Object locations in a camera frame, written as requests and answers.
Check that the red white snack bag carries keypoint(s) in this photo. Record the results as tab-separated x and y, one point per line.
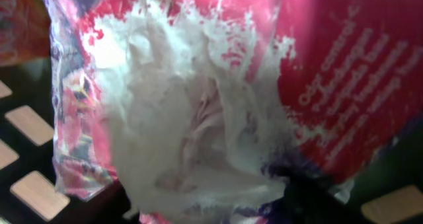
192	105

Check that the grey plastic mesh basket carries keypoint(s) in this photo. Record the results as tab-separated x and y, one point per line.
31	85

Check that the small red white packet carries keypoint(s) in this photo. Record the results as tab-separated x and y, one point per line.
25	31

